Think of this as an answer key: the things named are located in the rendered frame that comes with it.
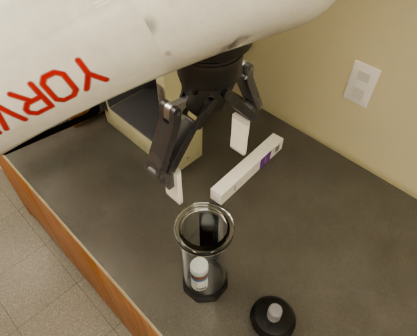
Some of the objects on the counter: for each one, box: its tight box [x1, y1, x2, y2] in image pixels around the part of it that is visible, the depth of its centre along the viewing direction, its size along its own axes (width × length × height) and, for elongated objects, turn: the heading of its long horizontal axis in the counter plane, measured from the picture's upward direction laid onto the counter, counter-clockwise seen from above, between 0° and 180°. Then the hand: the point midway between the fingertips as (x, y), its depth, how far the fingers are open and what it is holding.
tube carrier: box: [174, 202, 235, 296], centre depth 75 cm, size 11×11×21 cm
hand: (207, 168), depth 56 cm, fingers open, 13 cm apart
